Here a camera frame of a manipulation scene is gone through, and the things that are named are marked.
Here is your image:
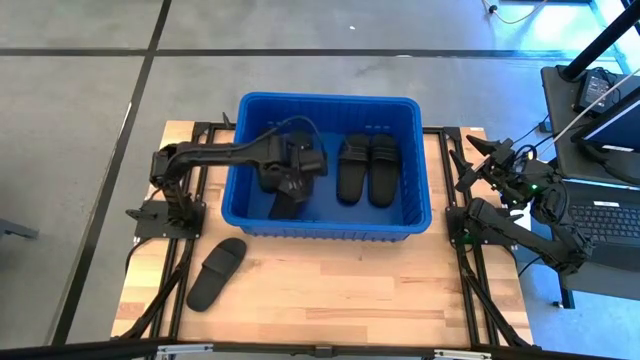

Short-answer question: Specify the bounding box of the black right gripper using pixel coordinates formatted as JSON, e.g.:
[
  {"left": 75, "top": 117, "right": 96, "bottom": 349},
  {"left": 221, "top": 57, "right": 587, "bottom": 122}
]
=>
[{"left": 448, "top": 134, "right": 532, "bottom": 202}]

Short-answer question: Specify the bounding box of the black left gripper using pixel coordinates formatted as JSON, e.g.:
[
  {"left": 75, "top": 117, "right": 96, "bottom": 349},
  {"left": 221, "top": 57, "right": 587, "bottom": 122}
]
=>
[{"left": 256, "top": 130, "right": 329, "bottom": 204}]

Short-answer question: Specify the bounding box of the black slide sandal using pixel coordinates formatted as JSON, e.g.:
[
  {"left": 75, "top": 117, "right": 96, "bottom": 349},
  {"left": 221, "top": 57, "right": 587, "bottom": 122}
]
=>
[
  {"left": 185, "top": 237, "right": 249, "bottom": 314},
  {"left": 267, "top": 191, "right": 303, "bottom": 222},
  {"left": 335, "top": 133, "right": 372, "bottom": 207},
  {"left": 256, "top": 166, "right": 282, "bottom": 196},
  {"left": 367, "top": 132, "right": 402, "bottom": 210}
]

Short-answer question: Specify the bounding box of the blue plastic bin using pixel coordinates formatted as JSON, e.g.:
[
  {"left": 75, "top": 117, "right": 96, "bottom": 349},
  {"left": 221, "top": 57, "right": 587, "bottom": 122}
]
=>
[{"left": 221, "top": 91, "right": 434, "bottom": 244}]

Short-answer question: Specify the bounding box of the black desk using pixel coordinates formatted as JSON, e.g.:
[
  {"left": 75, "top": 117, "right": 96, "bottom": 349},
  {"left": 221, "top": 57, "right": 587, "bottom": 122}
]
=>
[
  {"left": 543, "top": 178, "right": 640, "bottom": 310},
  {"left": 541, "top": 64, "right": 640, "bottom": 181}
]

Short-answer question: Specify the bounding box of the black power adapter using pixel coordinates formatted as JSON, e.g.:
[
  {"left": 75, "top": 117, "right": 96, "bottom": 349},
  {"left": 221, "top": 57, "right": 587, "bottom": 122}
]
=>
[{"left": 573, "top": 68, "right": 615, "bottom": 115}]

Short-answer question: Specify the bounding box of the black tilted monitor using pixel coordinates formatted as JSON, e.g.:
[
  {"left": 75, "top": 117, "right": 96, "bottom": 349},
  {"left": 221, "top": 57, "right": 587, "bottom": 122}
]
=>
[{"left": 571, "top": 85, "right": 640, "bottom": 154}]

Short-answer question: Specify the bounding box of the black laptop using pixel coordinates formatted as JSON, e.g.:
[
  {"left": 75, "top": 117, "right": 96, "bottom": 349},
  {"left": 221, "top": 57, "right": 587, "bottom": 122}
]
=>
[{"left": 563, "top": 198, "right": 640, "bottom": 274}]

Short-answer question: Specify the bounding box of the black rig pillar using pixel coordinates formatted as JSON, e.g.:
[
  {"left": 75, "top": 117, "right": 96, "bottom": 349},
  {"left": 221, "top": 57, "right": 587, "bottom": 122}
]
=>
[{"left": 562, "top": 0, "right": 640, "bottom": 82}]

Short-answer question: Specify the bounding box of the grey metal foot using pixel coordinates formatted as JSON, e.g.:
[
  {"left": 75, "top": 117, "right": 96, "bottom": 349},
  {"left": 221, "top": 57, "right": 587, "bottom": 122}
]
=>
[{"left": 0, "top": 218, "right": 40, "bottom": 241}]

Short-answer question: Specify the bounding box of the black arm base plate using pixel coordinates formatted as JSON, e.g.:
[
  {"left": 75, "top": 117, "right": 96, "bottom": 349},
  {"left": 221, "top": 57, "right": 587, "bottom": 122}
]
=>
[
  {"left": 124, "top": 199, "right": 207, "bottom": 241},
  {"left": 446, "top": 204, "right": 516, "bottom": 247}
]

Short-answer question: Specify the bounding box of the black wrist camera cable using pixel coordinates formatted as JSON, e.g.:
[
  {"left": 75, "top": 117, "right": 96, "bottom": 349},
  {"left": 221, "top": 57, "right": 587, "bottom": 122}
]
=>
[{"left": 257, "top": 115, "right": 324, "bottom": 147}]

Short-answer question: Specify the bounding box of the thin white cable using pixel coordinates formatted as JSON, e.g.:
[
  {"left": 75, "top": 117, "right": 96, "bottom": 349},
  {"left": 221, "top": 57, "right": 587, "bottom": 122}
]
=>
[{"left": 552, "top": 67, "right": 640, "bottom": 144}]

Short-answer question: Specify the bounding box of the black aluminium extrusion frame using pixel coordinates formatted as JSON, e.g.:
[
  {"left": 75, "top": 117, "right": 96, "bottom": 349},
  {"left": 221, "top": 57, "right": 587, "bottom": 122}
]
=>
[{"left": 112, "top": 113, "right": 534, "bottom": 349}]

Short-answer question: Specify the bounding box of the floor cable with plug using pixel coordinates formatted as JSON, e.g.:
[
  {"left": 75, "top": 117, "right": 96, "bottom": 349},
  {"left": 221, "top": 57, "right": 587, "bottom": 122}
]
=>
[{"left": 481, "top": 0, "right": 549, "bottom": 26}]

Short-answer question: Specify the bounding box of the silver metal bracket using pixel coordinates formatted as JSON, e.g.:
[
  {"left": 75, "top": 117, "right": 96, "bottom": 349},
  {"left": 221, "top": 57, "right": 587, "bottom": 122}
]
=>
[
  {"left": 156, "top": 343, "right": 215, "bottom": 358},
  {"left": 432, "top": 349, "right": 494, "bottom": 360}
]

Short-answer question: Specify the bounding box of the black rig rail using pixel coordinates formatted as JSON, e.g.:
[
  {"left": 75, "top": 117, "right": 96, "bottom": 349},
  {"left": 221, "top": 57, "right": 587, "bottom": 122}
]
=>
[{"left": 0, "top": 338, "right": 640, "bottom": 360}]

